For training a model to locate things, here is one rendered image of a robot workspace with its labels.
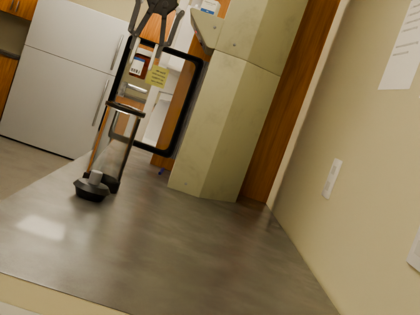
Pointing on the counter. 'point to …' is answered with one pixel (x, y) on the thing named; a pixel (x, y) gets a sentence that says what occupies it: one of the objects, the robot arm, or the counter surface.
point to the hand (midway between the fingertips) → (144, 55)
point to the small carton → (210, 7)
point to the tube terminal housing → (235, 97)
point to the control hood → (207, 28)
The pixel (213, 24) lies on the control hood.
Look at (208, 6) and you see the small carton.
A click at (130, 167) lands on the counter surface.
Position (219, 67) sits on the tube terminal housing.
